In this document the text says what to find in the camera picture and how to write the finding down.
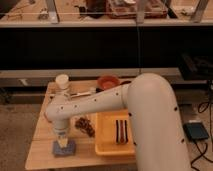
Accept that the yellow plastic tray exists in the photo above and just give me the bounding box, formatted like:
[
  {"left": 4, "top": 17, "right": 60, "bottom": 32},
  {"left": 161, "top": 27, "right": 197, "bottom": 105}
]
[{"left": 95, "top": 110, "right": 134, "bottom": 156}]

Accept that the black foot pedal box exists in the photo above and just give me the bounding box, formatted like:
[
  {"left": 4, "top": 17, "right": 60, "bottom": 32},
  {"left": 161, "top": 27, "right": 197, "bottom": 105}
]
[{"left": 183, "top": 122, "right": 209, "bottom": 141}]

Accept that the blue sponge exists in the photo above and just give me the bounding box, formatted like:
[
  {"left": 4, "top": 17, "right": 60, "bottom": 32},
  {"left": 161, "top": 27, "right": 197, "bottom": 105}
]
[{"left": 52, "top": 140, "right": 76, "bottom": 156}]

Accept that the white handled brush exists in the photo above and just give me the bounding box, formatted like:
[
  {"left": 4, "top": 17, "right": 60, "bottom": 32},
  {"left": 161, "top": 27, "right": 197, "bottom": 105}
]
[{"left": 64, "top": 87, "right": 97, "bottom": 98}]

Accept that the white cup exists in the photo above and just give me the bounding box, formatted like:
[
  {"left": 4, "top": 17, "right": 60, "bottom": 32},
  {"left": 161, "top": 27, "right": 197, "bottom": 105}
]
[{"left": 55, "top": 74, "right": 69, "bottom": 90}]

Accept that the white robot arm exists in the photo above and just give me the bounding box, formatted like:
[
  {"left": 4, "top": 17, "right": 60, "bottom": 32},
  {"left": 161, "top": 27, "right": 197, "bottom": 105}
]
[{"left": 46, "top": 73, "right": 191, "bottom": 171}]

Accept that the dark brown bowl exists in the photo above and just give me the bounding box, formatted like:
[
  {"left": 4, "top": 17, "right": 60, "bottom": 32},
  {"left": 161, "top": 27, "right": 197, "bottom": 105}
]
[{"left": 120, "top": 80, "right": 131, "bottom": 85}]

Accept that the dark grape bunch toy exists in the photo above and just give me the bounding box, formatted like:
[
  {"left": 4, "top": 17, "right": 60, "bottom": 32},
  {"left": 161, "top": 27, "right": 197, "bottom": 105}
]
[{"left": 75, "top": 117, "right": 95, "bottom": 137}]

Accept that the orange bowl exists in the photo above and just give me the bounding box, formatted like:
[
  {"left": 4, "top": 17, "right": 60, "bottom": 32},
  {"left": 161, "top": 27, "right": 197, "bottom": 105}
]
[{"left": 97, "top": 75, "right": 120, "bottom": 90}]

